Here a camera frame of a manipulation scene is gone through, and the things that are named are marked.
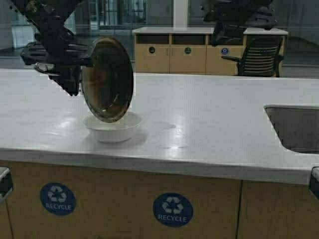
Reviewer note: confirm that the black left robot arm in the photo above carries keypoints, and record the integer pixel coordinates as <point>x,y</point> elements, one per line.
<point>47,10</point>

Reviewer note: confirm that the white serving bowl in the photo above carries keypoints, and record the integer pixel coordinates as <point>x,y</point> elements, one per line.
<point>114,132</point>

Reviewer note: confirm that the wooden waste station cabinet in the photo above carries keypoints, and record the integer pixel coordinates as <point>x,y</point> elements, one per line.
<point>189,50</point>

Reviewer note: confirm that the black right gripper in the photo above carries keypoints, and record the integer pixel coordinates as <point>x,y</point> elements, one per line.
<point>233,17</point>

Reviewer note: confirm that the black office chair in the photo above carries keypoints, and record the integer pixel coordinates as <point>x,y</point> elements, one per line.
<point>261,57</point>

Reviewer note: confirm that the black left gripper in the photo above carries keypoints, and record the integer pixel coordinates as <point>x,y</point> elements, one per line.
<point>55,44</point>

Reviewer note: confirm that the left blue recycle sticker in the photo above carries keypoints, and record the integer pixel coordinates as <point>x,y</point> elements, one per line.
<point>57,199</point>

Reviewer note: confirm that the right blue recycle sticker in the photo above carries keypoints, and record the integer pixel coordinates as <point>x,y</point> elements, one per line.
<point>173,210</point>

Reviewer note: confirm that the black object at edge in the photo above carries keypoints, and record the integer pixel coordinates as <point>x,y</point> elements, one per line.
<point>314,182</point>
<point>6,183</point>

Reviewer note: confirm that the black object at left edge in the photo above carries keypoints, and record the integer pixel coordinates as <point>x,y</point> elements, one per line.
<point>6,183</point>

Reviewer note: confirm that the black object at right edge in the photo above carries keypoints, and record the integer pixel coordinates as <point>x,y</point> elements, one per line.
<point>314,182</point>

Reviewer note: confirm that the blue recycle sticker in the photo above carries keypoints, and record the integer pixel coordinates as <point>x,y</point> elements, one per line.
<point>57,199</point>
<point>173,210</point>

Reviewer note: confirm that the wooden recycle counter cabinet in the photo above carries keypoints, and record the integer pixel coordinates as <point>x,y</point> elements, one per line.
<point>114,204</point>

